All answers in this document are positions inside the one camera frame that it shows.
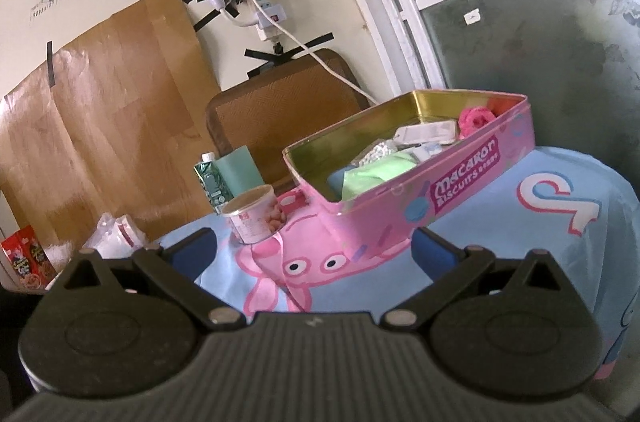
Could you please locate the white crumpled plastic bag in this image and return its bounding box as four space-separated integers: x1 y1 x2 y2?
46 239 84 266

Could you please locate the brown woven chair back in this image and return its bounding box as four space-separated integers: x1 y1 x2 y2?
205 48 375 194

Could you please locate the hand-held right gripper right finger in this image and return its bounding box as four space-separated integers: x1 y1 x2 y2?
379 225 574 332

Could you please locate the white power cable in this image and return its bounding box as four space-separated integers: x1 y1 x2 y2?
247 0 379 106

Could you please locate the blue cloth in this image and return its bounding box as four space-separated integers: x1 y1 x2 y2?
327 169 354 199

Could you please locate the white power strip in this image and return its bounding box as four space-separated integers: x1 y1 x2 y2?
247 0 287 44

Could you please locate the green drink carton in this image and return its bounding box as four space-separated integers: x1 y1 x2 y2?
193 152 232 216

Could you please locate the pink tin box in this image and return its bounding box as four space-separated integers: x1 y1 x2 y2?
282 89 537 249

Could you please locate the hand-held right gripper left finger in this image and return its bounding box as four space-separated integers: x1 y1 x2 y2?
49 226 247 332

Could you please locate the bag of white cotton balls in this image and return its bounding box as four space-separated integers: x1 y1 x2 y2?
357 139 402 168

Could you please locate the white window frame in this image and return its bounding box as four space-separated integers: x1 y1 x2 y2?
305 0 640 153

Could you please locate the plastic bag of cotton pads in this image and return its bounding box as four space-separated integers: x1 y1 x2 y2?
81 212 149 260

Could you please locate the blue printed tablecloth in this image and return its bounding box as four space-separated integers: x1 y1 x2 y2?
150 145 640 383

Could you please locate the pink printed cup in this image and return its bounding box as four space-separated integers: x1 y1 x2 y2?
221 184 292 246

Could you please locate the blue and white packet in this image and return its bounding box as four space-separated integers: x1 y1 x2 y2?
400 141 444 161

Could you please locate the brown paper wall sheet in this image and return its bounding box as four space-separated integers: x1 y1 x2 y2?
0 0 227 244

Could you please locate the red snack box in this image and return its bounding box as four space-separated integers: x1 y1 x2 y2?
0 225 57 291

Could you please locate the teal paper box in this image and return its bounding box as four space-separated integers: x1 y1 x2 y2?
215 145 266 194

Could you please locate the green cloth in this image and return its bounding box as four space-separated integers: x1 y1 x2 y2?
342 151 419 202

